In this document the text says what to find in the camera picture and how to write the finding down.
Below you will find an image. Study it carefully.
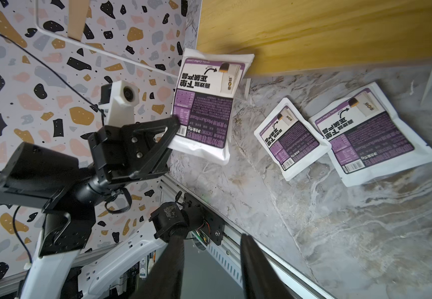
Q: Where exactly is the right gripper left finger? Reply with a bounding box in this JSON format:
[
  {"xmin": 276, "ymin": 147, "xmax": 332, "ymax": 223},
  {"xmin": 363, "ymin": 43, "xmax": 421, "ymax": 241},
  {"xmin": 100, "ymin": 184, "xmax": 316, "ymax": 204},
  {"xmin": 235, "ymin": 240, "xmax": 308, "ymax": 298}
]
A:
[{"xmin": 130, "ymin": 236, "xmax": 185, "ymax": 299}]

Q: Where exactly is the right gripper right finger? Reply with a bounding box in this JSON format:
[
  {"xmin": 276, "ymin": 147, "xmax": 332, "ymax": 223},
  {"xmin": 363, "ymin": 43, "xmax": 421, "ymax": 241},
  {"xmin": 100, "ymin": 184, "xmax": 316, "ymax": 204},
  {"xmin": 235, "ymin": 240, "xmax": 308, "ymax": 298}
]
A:
[{"xmin": 240, "ymin": 234, "xmax": 293, "ymax": 299}]

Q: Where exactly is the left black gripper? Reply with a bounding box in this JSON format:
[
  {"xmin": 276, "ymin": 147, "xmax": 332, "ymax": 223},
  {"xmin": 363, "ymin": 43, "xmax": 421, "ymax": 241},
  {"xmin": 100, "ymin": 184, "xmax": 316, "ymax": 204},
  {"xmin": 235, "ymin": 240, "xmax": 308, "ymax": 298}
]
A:
[{"xmin": 88, "ymin": 116, "xmax": 180, "ymax": 183}]

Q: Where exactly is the purple coffee bag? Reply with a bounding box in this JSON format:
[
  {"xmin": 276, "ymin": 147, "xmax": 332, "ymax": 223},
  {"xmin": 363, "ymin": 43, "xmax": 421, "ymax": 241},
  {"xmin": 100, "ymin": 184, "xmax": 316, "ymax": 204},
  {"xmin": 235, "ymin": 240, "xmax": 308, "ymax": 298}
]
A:
[
  {"xmin": 169, "ymin": 49, "xmax": 255, "ymax": 165},
  {"xmin": 254, "ymin": 97, "xmax": 332, "ymax": 181},
  {"xmin": 309, "ymin": 82, "xmax": 432, "ymax": 187}
]

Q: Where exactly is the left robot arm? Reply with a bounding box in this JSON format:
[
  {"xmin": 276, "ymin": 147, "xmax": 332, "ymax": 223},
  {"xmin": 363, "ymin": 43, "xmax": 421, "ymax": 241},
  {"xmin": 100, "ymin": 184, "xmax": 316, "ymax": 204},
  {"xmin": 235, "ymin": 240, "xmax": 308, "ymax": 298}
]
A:
[{"xmin": 0, "ymin": 117, "xmax": 205, "ymax": 299}]

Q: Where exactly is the two-tier wooden shelf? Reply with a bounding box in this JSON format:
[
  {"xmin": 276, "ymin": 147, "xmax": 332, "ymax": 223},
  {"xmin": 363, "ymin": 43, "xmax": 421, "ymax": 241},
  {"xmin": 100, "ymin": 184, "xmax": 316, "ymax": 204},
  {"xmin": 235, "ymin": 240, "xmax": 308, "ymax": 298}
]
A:
[{"xmin": 197, "ymin": 1, "xmax": 432, "ymax": 108}]

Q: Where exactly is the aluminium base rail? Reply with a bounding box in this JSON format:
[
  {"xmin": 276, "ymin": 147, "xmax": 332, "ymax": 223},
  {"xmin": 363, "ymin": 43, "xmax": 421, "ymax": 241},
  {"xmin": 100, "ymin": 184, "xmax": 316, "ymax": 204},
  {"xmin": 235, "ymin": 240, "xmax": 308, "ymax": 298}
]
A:
[{"xmin": 161, "ymin": 175, "xmax": 334, "ymax": 299}]

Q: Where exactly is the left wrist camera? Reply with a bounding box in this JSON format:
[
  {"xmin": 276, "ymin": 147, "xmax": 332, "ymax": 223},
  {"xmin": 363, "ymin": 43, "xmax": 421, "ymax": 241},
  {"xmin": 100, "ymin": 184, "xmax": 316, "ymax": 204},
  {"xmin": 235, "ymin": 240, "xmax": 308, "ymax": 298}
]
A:
[{"xmin": 98, "ymin": 80, "xmax": 140, "ymax": 127}]

